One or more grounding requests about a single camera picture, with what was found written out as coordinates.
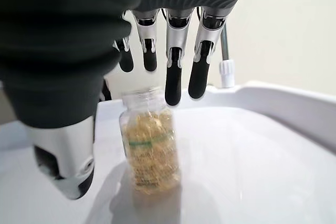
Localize white medical cart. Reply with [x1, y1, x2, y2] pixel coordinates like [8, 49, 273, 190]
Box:
[0, 79, 336, 224]

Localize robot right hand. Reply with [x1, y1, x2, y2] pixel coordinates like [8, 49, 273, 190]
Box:
[0, 0, 255, 200]

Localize metal pole with white fitting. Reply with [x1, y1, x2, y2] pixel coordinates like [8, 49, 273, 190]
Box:
[219, 22, 236, 88]

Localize clear bottle of yellow capsules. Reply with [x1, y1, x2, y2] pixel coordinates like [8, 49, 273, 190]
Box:
[119, 87, 182, 191]

